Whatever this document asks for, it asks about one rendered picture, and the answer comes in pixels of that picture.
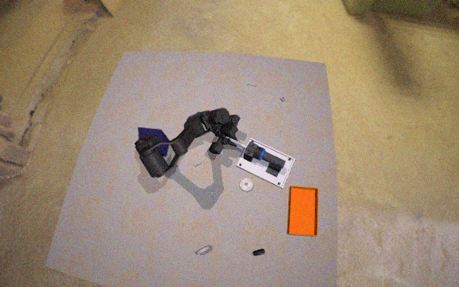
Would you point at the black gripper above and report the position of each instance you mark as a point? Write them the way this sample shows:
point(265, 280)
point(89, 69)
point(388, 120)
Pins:
point(216, 147)

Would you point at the orange rectangular tray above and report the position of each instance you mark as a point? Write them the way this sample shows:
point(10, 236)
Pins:
point(303, 210)

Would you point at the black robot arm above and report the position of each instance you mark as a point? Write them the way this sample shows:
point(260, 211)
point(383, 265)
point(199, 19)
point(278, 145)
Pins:
point(148, 146)

